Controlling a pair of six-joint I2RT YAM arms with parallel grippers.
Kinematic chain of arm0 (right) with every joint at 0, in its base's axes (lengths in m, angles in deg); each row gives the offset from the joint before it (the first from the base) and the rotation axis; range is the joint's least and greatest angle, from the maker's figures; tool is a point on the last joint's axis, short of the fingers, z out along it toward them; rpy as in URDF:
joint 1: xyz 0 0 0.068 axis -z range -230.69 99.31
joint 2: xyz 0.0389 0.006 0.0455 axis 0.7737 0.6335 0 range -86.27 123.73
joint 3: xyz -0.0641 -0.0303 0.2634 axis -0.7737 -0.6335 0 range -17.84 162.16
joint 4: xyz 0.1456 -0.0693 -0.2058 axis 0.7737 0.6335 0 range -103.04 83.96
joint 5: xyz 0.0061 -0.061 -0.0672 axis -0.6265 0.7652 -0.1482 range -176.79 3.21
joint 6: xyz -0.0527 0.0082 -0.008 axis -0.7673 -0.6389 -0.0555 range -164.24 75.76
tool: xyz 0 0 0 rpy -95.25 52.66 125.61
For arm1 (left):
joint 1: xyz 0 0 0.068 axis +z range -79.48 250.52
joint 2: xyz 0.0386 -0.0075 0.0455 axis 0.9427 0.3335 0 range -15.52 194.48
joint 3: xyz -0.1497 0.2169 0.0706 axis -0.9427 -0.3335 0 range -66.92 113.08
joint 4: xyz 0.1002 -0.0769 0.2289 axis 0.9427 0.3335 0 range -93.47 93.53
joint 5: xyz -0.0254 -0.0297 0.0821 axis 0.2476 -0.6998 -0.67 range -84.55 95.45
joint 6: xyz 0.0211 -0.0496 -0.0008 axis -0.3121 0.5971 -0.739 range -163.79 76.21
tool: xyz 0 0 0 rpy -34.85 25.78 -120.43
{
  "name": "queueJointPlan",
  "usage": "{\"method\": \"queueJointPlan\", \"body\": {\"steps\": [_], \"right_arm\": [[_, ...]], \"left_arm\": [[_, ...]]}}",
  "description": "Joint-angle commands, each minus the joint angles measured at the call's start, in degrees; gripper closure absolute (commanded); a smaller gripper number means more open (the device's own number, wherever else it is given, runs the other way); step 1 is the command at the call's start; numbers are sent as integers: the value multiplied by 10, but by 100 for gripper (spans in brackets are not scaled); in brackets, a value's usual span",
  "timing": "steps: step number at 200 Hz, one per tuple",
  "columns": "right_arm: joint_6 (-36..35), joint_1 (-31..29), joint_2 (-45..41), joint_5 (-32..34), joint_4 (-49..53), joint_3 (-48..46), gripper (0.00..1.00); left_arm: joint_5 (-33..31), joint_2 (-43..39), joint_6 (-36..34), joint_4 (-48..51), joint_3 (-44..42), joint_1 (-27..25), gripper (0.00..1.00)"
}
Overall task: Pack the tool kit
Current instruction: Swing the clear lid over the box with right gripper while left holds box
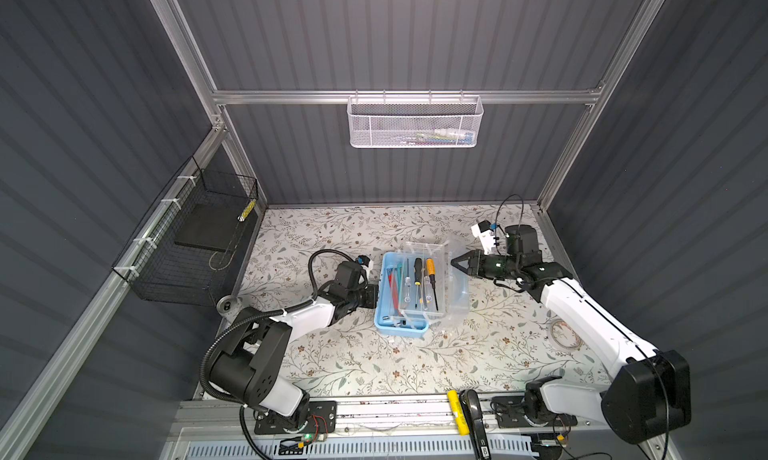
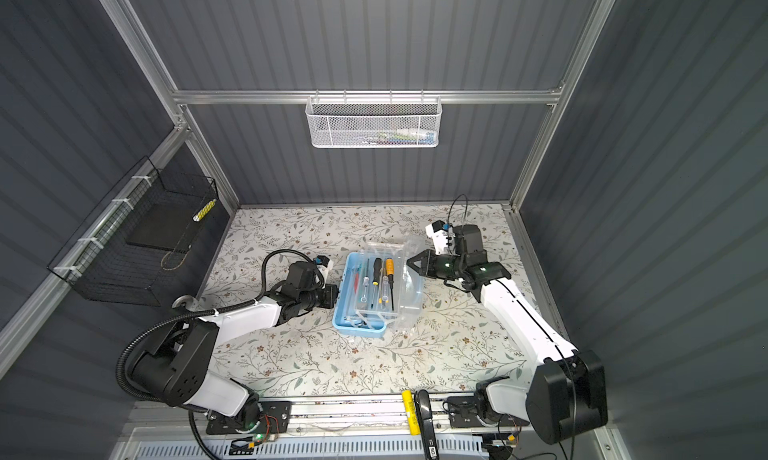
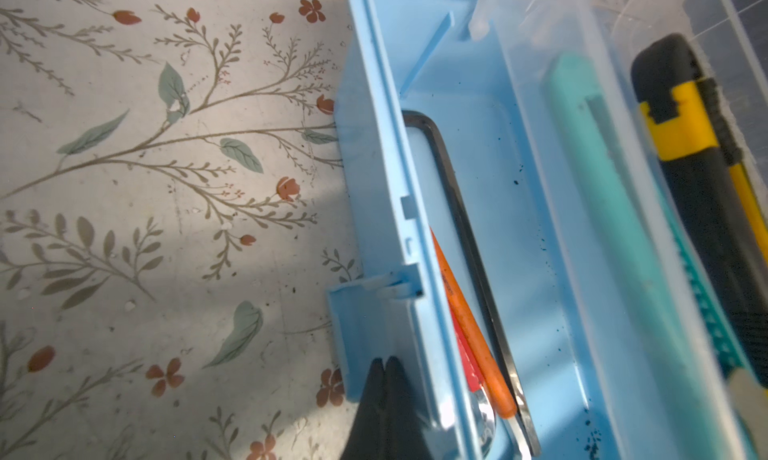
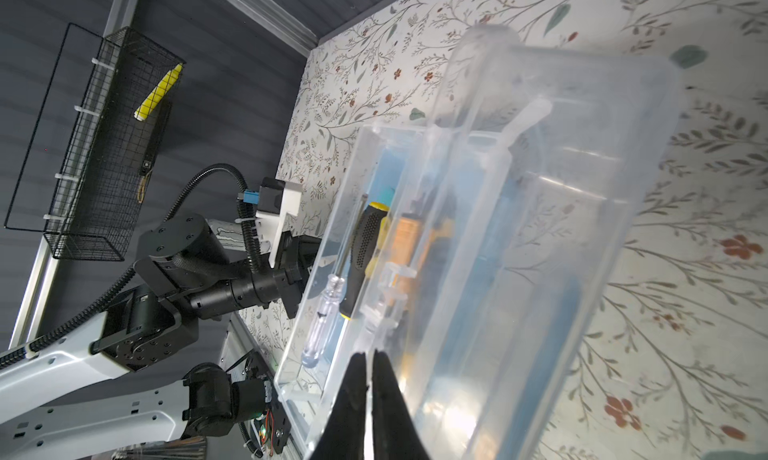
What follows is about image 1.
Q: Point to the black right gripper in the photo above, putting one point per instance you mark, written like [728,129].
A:
[474,263]

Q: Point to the red handled tool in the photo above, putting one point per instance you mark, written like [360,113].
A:
[394,292]

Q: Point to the clear handled screwdriver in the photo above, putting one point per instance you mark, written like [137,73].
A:
[406,286]

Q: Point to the white wire mesh basket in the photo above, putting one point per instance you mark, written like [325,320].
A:
[421,122]

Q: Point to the teal utility knife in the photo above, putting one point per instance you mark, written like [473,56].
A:
[399,282]

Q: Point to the yellow marker on rail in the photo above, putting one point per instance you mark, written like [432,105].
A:
[457,412]

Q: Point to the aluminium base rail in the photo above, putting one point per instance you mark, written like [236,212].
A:
[372,427]

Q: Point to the black wire mesh basket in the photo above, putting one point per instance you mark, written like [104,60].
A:
[194,249]

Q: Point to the black pad in basket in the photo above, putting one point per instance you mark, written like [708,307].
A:
[212,228]

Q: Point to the black handle on rail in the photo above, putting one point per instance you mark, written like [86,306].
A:
[472,410]

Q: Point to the blue clear plastic tool box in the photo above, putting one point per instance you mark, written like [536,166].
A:
[453,296]

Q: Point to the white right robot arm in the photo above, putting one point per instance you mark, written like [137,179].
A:
[649,393]

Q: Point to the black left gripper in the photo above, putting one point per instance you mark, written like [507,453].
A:
[372,291]

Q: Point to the orange handled screwdriver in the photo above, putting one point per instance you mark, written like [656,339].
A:
[431,274]

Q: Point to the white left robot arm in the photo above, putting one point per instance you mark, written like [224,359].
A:
[243,363]

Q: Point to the yellow black handled screwdriver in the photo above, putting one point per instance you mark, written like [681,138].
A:
[418,278]

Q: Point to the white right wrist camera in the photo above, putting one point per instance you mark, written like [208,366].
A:
[485,232]

